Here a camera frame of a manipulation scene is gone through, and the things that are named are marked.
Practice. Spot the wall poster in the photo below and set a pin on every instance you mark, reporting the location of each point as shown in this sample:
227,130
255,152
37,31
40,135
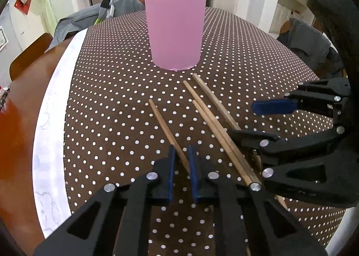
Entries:
3,38

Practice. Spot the shiny metal object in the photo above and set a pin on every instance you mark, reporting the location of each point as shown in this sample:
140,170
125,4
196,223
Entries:
4,97

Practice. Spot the pink cup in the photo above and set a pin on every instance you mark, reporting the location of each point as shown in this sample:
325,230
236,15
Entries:
175,31

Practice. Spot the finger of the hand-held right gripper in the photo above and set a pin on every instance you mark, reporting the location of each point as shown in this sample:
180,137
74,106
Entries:
274,106
294,146

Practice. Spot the dark grey cloth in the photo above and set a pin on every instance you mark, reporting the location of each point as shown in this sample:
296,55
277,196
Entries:
308,42

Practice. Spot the light wooden chopstick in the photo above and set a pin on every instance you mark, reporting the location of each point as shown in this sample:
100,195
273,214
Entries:
196,98
204,118
165,129
213,98

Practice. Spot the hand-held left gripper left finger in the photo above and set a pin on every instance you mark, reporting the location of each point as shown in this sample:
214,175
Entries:
171,171

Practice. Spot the grey jacket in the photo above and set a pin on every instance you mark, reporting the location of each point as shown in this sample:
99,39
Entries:
81,18

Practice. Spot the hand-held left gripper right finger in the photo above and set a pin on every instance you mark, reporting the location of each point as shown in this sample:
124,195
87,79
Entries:
193,171

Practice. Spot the brown polka-dot tablecloth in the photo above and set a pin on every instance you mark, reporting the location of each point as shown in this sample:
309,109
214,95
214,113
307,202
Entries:
117,104

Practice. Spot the red wall decoration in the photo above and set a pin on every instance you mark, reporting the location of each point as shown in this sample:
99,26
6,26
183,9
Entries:
22,2

